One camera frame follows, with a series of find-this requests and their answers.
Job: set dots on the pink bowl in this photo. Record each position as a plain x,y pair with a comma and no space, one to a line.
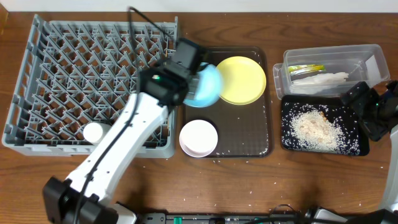
198,138

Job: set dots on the dark brown serving tray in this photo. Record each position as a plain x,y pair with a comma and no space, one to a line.
243,131

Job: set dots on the white cup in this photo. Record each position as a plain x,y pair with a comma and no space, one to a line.
94,132

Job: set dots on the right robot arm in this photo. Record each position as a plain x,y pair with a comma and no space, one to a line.
377,116

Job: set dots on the light blue bowl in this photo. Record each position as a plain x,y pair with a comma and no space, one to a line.
205,88

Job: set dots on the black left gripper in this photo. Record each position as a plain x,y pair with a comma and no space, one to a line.
193,86

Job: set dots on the pile of rice and peanuts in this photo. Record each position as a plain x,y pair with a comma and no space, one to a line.
317,129

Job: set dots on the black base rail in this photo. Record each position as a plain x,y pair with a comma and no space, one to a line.
161,218

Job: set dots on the clear plastic waste bin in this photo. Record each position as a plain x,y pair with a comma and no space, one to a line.
363,63

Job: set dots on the green snack wrapper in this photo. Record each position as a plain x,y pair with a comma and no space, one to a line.
303,69

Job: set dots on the white paper napkin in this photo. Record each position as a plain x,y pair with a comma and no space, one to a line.
318,83

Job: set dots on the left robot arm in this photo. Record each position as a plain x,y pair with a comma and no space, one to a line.
85,195

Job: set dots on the yellow round plate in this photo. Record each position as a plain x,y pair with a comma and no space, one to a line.
244,80

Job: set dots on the black food waste tray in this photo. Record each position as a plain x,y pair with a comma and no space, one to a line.
323,124

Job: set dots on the grey plastic dish rack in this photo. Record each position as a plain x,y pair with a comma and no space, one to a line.
74,73

